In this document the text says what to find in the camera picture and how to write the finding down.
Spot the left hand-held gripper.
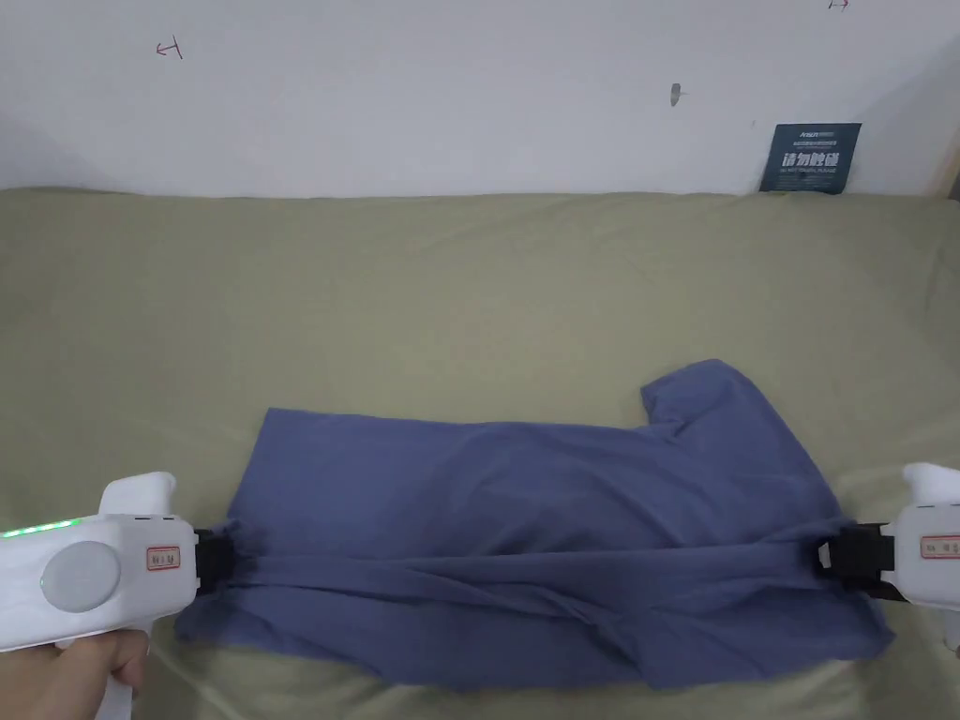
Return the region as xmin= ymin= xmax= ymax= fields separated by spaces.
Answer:
xmin=0 ymin=472 xmax=263 ymax=720

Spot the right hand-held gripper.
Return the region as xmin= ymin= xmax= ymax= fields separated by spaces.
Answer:
xmin=794 ymin=462 xmax=960 ymax=653

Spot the dark blue shirt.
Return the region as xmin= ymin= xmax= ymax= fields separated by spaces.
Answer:
xmin=173 ymin=358 xmax=897 ymax=691

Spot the person's left hand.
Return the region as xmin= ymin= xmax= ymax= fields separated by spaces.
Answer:
xmin=0 ymin=628 xmax=151 ymax=720

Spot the bed with pale green sheet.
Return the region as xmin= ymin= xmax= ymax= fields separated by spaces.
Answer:
xmin=0 ymin=186 xmax=960 ymax=720

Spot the dark blue sign card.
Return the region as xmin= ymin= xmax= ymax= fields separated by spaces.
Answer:
xmin=758 ymin=122 xmax=863 ymax=196

